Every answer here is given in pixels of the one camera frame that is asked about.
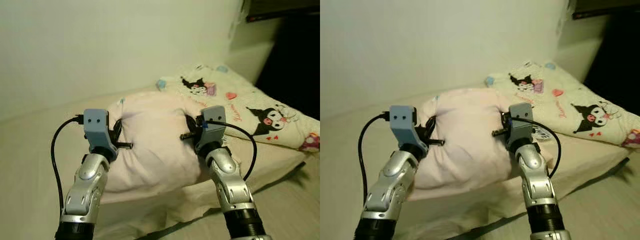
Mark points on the pink dotted pillow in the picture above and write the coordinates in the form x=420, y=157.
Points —
x=470, y=135
x=155, y=140

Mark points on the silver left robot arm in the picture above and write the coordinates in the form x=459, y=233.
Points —
x=390, y=190
x=85, y=190

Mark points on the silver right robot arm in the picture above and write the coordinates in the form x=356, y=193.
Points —
x=230, y=190
x=537, y=185

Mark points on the cream Kuromi print quilt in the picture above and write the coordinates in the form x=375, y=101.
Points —
x=565, y=100
x=240, y=100

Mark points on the cream sheeted bed mattress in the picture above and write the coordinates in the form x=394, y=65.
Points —
x=30, y=150
x=350, y=150

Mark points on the black flat television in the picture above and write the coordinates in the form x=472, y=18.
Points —
x=605, y=6
x=280, y=7

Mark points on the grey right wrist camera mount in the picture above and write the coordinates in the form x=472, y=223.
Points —
x=521, y=127
x=212, y=130

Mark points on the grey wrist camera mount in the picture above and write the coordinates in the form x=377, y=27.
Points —
x=521, y=127
x=96, y=125
x=212, y=130
x=402, y=120

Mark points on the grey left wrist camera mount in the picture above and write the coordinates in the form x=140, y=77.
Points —
x=96, y=125
x=402, y=120

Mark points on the dark grey bed frame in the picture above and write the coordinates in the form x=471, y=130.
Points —
x=617, y=170
x=292, y=175

